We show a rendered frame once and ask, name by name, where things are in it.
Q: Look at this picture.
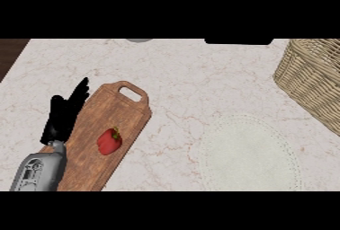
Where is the tan wicker basket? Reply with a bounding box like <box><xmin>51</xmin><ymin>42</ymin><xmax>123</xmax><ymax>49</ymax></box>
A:
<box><xmin>272</xmin><ymin>39</ymin><xmax>340</xmax><ymax>137</ymax></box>

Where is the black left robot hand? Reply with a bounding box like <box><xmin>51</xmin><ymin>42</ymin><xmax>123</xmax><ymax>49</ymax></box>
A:
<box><xmin>39</xmin><ymin>76</ymin><xmax>92</xmax><ymax>146</ymax></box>

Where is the red bell pepper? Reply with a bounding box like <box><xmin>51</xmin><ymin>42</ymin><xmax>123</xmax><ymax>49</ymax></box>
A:
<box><xmin>96</xmin><ymin>126</ymin><xmax>125</xmax><ymax>156</ymax></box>

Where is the round white placemat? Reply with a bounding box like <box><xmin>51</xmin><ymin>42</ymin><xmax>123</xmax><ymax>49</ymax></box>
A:
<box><xmin>194</xmin><ymin>115</ymin><xmax>305</xmax><ymax>192</ymax></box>

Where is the brown wooden cutting board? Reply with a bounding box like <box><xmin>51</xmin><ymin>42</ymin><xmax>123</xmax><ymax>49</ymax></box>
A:
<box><xmin>39</xmin><ymin>80</ymin><xmax>153</xmax><ymax>192</ymax></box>

